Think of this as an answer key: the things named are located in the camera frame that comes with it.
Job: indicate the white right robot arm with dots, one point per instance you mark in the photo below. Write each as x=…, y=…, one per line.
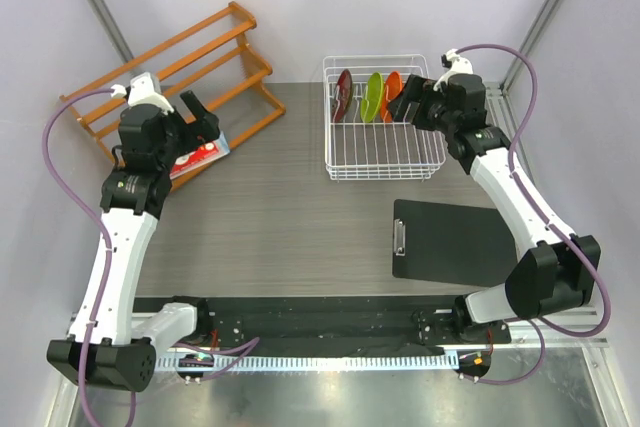
x=556, y=267

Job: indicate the red floral plate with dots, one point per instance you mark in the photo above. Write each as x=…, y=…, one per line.
x=343, y=94

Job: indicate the orange wooden shelf rack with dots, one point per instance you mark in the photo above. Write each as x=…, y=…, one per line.
x=216, y=60

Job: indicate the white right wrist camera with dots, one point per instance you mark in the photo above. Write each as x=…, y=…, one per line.
x=454, y=63

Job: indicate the orange plate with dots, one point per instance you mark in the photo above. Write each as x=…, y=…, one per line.
x=392, y=88

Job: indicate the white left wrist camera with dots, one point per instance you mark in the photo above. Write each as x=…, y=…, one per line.
x=143, y=89

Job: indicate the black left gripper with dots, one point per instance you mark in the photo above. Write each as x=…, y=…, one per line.
x=196, y=132

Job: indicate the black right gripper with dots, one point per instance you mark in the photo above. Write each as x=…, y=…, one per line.
x=418, y=90

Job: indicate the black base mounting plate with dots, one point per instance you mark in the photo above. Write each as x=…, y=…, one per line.
x=334, y=327

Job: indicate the lime green plate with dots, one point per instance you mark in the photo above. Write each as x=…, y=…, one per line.
x=372, y=98

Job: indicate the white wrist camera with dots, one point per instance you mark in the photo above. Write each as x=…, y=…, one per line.
x=454, y=63
x=143, y=89

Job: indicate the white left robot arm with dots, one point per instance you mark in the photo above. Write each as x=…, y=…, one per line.
x=102, y=347

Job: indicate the white wire dish rack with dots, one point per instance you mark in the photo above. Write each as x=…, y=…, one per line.
x=354, y=150

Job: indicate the white slotted cable duct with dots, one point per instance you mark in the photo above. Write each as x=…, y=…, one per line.
x=175, y=362

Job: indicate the black clipboard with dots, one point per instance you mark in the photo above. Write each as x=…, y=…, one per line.
x=452, y=244

